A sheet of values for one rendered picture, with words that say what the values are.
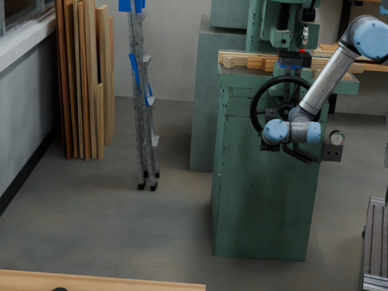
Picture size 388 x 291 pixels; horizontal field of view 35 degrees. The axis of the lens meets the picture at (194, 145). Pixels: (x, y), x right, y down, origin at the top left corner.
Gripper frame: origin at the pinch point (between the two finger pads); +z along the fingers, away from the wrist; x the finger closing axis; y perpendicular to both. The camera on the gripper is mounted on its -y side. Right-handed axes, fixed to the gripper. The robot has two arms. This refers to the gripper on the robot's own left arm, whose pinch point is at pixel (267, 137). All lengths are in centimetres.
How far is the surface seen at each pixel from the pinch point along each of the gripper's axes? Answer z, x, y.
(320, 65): 26, 25, -37
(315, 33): 35, 24, -54
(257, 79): 12.5, -4.0, -26.3
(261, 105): 18.1, -1.6, -16.2
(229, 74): 11.0, -15.9, -27.6
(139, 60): 75, -63, -49
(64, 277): -64, -63, 52
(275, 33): 14.7, 3.3, -47.3
